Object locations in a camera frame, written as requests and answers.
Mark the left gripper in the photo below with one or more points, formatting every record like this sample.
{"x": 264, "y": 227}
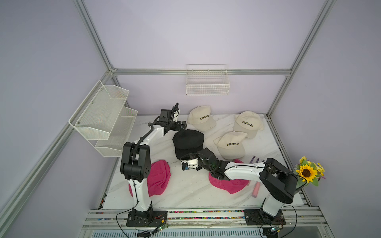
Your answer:
{"x": 178, "y": 128}

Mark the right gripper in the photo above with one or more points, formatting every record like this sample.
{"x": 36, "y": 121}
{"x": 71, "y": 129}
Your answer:
{"x": 198, "y": 154}

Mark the plain black cap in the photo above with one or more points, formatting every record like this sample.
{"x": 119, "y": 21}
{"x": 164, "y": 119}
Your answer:
{"x": 187, "y": 142}

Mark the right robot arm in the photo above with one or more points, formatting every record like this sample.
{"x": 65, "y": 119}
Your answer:
{"x": 279, "y": 181}

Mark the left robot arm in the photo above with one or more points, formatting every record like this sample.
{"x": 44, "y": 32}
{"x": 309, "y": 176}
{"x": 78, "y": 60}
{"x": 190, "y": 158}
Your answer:
{"x": 136, "y": 158}

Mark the cream Colorado cap front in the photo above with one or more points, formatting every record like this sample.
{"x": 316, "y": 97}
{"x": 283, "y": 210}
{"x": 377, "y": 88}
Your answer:
{"x": 230, "y": 145}

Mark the cream colorado cap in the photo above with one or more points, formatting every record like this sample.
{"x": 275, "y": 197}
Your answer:
{"x": 249, "y": 123}
{"x": 230, "y": 145}

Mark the right magenta cap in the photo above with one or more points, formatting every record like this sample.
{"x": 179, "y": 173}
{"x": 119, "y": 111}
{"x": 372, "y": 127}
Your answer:
{"x": 231, "y": 186}

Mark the magenta cap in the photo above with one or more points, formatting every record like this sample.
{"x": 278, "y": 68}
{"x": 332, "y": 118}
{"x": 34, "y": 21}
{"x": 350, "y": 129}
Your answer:
{"x": 158, "y": 178}
{"x": 231, "y": 186}

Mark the purple pink garden fork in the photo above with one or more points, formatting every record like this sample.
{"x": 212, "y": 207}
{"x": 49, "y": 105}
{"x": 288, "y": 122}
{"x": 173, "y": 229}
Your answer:
{"x": 256, "y": 160}

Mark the left magenta cap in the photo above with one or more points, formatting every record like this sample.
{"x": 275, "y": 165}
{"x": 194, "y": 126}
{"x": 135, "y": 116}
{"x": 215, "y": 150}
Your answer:
{"x": 158, "y": 178}

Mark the cream Colorado cap back right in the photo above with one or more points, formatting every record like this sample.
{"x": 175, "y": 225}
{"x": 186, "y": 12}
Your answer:
{"x": 249, "y": 123}

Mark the white two-tier mesh shelf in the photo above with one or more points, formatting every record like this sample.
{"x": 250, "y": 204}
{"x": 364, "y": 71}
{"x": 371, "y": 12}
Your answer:
{"x": 104, "y": 120}

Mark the sunflower bouquet in pot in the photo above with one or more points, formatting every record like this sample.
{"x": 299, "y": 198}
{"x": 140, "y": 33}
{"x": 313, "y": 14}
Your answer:
{"x": 308, "y": 173}

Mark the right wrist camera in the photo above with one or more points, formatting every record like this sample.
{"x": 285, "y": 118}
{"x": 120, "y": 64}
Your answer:
{"x": 189, "y": 164}

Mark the white wire wall basket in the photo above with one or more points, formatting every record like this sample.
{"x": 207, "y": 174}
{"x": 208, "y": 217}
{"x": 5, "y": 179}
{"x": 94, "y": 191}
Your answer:
{"x": 207, "y": 80}

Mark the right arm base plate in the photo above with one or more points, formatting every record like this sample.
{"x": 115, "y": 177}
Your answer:
{"x": 258, "y": 217}

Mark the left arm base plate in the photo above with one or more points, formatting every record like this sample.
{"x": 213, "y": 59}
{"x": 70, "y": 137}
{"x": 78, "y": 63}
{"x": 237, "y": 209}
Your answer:
{"x": 150, "y": 218}

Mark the aluminium front rail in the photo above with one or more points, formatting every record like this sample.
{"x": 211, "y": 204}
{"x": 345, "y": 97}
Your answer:
{"x": 299, "y": 222}

